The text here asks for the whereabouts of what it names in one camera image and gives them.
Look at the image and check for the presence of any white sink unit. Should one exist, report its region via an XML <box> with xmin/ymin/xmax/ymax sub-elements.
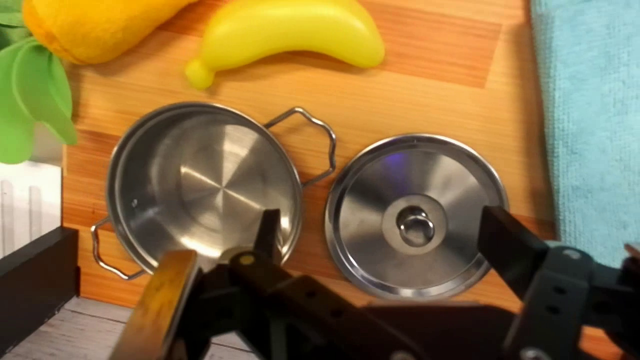
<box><xmin>0</xmin><ymin>127</ymin><xmax>62</xmax><ymax>257</ymax></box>

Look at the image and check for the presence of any silver pot lid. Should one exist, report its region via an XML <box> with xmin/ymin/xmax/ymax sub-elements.
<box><xmin>325</xmin><ymin>135</ymin><xmax>508</xmax><ymax>302</ymax></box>

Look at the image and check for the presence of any light blue cloth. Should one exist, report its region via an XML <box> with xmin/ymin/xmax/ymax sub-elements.
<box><xmin>530</xmin><ymin>0</ymin><xmax>640</xmax><ymax>266</ymax></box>

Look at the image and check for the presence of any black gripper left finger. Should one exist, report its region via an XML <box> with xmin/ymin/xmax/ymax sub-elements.
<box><xmin>216</xmin><ymin>210</ymin><xmax>414</xmax><ymax>360</ymax></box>

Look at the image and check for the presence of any orange plush carrot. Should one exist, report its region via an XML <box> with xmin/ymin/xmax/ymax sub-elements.
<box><xmin>0</xmin><ymin>0</ymin><xmax>195</xmax><ymax>164</ymax></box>

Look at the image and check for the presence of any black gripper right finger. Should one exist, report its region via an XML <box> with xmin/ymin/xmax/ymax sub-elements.
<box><xmin>479</xmin><ymin>206</ymin><xmax>640</xmax><ymax>360</ymax></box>

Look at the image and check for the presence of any small silver pot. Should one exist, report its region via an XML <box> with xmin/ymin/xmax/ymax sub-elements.
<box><xmin>104</xmin><ymin>102</ymin><xmax>339</xmax><ymax>274</ymax></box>

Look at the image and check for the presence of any yellow toy banana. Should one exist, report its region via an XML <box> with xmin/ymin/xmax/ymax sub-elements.
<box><xmin>184</xmin><ymin>0</ymin><xmax>387</xmax><ymax>90</ymax></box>

